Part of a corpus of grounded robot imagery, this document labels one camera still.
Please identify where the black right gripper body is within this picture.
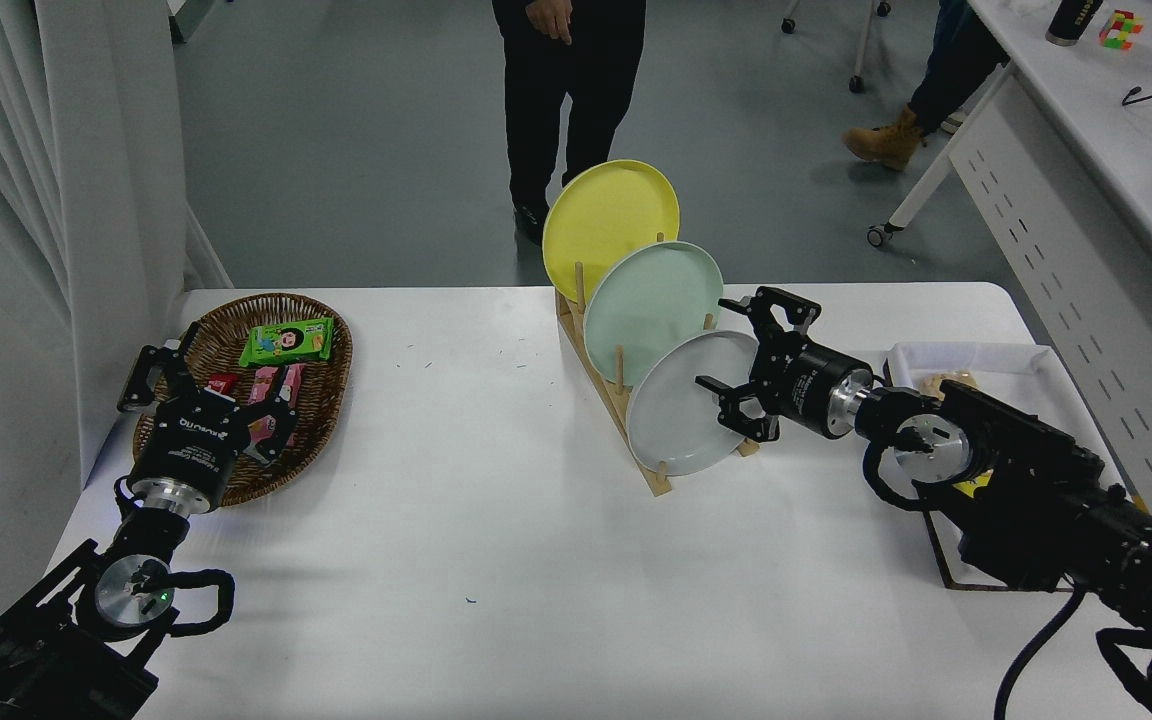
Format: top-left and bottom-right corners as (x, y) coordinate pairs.
(749, 335), (855, 441)

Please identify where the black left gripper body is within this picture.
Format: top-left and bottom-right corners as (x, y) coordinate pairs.
(131, 390), (250, 494)

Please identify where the grey plate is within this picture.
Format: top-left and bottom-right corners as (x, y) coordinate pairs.
(626, 330), (772, 477)

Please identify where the yellow plate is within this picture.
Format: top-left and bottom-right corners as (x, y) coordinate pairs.
(542, 159), (681, 304)

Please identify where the wooden plate rack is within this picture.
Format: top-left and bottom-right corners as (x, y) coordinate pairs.
(556, 262), (762, 496)

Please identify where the mint green plate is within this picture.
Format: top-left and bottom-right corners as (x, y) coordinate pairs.
(583, 240), (725, 389)

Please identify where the person's right hand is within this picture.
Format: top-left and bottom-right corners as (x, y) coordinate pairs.
(526, 0), (575, 46)

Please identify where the pink snack bar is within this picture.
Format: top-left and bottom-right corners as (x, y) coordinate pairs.
(246, 364), (305, 448)

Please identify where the brown wicker basket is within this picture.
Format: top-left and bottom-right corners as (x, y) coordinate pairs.
(133, 292), (354, 508)

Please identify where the green snack pack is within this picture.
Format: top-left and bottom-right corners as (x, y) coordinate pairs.
(238, 317), (335, 369)

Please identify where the white rectangular tray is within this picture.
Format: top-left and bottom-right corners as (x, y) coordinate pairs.
(883, 342), (1137, 591)

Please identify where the person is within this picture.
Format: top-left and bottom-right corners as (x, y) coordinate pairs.
(934, 0), (972, 136)
(491, 0), (647, 246)
(841, 0), (1012, 173)

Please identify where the grey furniture corner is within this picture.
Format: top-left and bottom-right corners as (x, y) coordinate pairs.
(168, 0), (235, 46)

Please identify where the white side desk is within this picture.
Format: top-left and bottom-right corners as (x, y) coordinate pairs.
(866, 0), (1152, 526)

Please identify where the black tumbler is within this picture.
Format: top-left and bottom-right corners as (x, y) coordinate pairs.
(1045, 0), (1104, 48)

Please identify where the colourful puzzle cube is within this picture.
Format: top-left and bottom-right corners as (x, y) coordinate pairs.
(1098, 10), (1144, 51)

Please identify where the white caster leg frame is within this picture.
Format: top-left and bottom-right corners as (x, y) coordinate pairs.
(781, 0), (894, 96)

